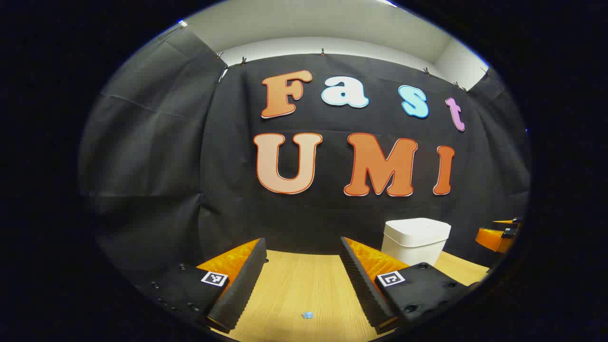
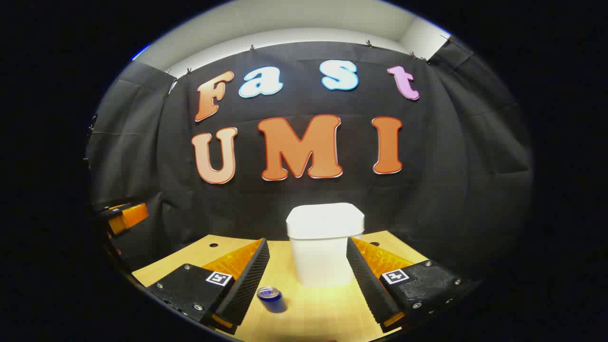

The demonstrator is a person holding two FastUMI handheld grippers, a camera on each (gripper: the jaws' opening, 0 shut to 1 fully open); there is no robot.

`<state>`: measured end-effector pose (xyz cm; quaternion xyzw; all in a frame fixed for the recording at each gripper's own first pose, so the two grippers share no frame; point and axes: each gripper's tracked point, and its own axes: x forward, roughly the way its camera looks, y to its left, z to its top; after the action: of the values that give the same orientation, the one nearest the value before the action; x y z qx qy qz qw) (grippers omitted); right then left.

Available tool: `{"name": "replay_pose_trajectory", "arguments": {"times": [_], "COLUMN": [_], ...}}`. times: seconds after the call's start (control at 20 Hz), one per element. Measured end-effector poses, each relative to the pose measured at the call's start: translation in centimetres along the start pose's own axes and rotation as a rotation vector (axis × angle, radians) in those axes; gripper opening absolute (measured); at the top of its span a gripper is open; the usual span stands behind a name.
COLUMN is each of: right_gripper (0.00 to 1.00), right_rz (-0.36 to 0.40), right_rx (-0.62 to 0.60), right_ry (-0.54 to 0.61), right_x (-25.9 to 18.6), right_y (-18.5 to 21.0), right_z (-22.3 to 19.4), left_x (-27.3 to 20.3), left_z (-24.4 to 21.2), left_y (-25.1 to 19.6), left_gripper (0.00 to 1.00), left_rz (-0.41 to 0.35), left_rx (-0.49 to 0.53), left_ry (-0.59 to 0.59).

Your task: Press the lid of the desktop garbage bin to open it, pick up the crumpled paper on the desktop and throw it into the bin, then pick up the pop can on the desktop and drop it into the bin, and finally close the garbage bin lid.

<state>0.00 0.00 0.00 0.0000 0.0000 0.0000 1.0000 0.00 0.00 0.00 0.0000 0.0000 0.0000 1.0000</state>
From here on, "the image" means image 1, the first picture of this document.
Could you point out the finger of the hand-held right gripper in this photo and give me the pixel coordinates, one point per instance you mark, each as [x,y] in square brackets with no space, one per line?
[491,240]
[508,221]

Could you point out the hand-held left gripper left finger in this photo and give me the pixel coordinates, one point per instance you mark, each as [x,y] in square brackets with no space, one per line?
[242,289]

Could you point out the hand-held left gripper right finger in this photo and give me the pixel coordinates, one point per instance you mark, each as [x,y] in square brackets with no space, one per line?
[365,289]

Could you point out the white desktop garbage bin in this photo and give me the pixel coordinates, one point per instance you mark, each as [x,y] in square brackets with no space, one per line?
[415,237]

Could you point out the wooden desktop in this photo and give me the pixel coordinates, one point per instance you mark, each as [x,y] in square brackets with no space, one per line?
[304,285]

